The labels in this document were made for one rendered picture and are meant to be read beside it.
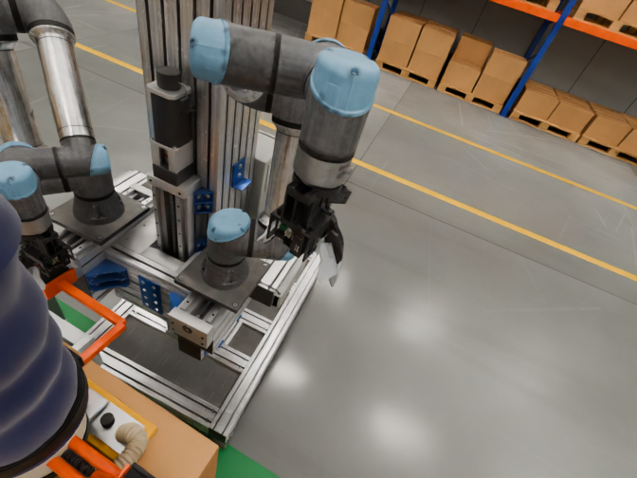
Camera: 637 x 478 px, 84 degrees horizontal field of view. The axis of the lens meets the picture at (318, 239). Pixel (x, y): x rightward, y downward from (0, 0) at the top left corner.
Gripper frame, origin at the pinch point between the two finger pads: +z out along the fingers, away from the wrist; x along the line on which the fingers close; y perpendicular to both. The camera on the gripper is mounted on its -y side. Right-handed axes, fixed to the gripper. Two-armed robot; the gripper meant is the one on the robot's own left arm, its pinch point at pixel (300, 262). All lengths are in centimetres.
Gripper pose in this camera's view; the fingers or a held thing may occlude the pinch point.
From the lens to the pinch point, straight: 63.7
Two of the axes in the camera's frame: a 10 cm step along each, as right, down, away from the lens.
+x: 8.3, 5.0, -2.5
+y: -5.1, 5.0, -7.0
